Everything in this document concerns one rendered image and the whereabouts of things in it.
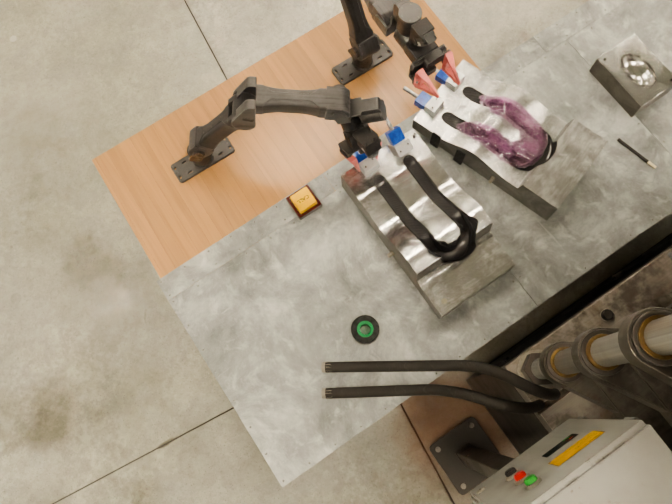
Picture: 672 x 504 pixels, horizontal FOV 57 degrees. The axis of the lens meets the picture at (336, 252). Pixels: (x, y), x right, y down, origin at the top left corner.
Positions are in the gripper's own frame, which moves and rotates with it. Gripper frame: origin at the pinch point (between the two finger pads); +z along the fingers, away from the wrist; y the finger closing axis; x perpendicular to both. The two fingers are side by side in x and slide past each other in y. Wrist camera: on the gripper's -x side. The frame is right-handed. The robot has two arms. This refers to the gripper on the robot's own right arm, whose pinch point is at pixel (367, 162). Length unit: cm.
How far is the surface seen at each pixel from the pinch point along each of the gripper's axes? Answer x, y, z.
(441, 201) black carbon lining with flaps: -17.3, 11.2, 12.7
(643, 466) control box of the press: -106, -7, -4
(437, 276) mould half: -30.4, -2.3, 23.5
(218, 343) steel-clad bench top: -10, -65, 18
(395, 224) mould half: -15.4, -3.6, 11.9
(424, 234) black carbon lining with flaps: -23.6, 0.7, 13.1
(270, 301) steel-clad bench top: -8.0, -45.5, 17.5
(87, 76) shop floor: 171, -61, 8
